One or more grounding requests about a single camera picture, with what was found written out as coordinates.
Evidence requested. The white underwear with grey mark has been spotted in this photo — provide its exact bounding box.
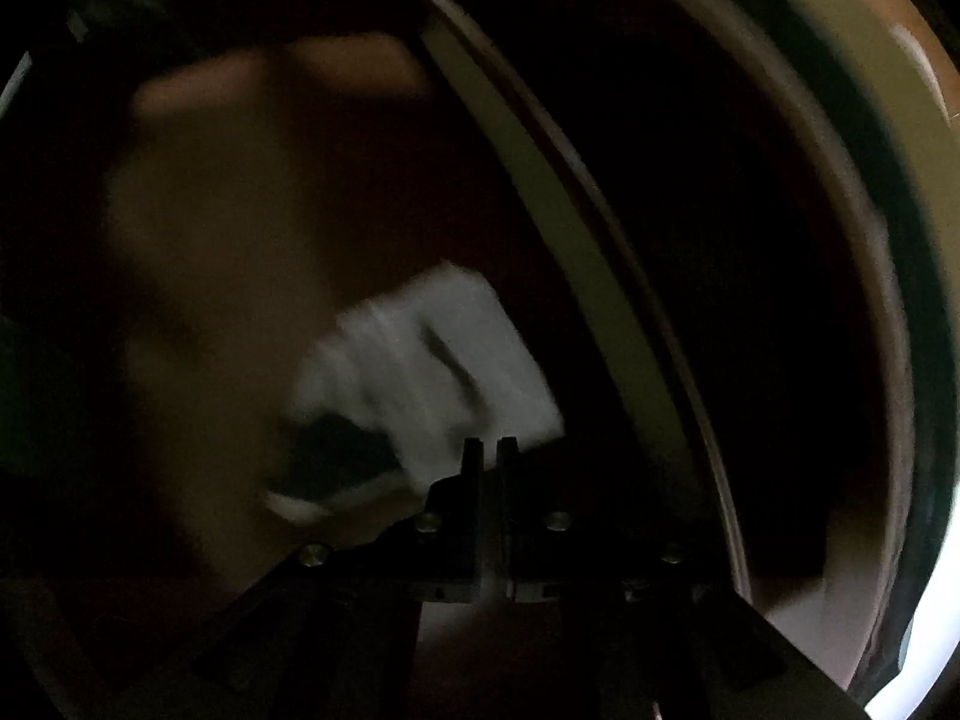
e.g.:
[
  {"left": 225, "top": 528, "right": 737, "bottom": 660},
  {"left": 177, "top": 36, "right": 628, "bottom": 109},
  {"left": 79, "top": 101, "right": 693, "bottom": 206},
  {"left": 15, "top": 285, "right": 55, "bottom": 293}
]
[{"left": 266, "top": 261, "right": 568, "bottom": 527}]

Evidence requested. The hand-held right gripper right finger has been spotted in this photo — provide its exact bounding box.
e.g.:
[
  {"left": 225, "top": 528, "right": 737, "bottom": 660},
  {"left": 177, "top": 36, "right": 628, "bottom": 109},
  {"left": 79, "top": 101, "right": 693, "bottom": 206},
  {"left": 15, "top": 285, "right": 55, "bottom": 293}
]
[{"left": 497, "top": 437, "right": 871, "bottom": 720}]

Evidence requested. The wooden drawer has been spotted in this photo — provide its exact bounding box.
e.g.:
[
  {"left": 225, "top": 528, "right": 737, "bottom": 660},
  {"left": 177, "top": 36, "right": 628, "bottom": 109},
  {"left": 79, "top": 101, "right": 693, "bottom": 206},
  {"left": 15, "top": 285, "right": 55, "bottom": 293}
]
[{"left": 0, "top": 0, "right": 758, "bottom": 720}]

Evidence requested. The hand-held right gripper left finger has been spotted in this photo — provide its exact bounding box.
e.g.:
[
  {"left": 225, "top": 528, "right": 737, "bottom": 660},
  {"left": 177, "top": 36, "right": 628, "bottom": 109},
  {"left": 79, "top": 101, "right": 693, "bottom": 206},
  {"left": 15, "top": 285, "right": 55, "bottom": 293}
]
[{"left": 150, "top": 437, "right": 485, "bottom": 720}]

